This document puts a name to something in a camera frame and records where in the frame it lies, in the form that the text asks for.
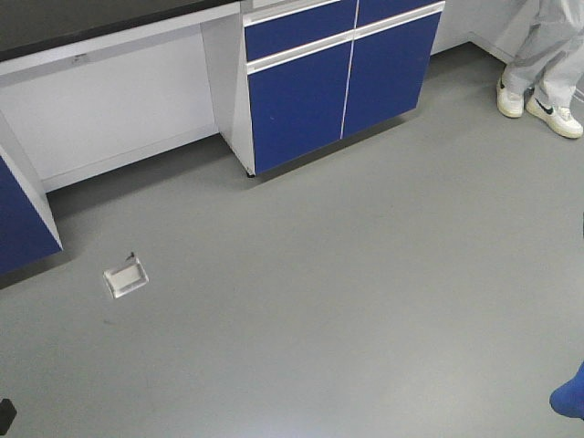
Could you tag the blue base cabinet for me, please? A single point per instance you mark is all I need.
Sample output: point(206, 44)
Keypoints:
point(290, 77)

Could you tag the grey trouser legs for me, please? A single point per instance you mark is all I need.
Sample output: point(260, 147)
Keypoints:
point(550, 61)

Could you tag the blue cabinet left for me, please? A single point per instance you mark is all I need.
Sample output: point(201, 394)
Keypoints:
point(28, 230)

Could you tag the black object at edge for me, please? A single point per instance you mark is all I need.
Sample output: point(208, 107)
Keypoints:
point(8, 413)

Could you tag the white sneaker green swoosh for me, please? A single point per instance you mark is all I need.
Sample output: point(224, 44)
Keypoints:
point(558, 119)

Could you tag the white lab bench frame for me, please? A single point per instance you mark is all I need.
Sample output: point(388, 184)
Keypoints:
point(86, 104)

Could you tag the metal floor socket plate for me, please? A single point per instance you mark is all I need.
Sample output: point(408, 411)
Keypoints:
point(125, 278)

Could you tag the blue cloth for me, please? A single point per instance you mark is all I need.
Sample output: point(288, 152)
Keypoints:
point(567, 399)

